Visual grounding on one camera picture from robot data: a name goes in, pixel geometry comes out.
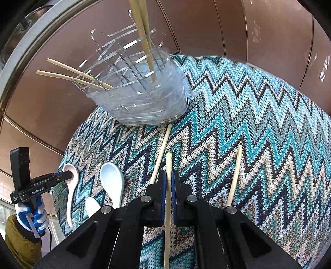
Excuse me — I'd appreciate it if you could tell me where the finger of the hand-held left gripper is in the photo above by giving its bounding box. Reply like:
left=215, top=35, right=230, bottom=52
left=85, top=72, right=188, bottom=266
left=55, top=170, right=74, bottom=183

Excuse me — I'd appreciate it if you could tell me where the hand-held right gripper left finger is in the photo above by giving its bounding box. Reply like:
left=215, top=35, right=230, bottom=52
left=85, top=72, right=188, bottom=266
left=34, top=169, right=167, bottom=269

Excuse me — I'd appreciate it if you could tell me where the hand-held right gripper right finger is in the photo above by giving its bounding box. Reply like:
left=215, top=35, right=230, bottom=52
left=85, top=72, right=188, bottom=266
left=171, top=169, right=303, bottom=269

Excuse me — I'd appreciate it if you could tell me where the white ceramic spoon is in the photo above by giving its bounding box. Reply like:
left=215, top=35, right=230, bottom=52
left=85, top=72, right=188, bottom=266
left=85, top=197, right=101, bottom=218
left=62, top=163, right=79, bottom=228
left=100, top=163, right=125, bottom=209

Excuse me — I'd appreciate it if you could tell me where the clear wire utensil holder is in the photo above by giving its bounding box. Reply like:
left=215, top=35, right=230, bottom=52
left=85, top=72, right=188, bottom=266
left=72, top=24, right=198, bottom=126

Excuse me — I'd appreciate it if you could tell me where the person's left forearm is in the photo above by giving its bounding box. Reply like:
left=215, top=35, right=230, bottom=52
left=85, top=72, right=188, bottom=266
left=5, top=215, right=43, bottom=269

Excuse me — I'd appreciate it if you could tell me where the person's left hand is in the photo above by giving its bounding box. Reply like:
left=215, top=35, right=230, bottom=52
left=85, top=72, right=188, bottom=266
left=15, top=195, right=49, bottom=239

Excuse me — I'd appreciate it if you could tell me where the zigzag knitted cloth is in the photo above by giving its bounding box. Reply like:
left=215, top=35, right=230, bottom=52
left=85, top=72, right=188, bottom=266
left=50, top=54, right=331, bottom=269

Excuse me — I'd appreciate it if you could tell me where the black cable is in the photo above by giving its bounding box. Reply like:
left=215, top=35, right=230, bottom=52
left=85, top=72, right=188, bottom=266
left=45, top=225, right=53, bottom=249

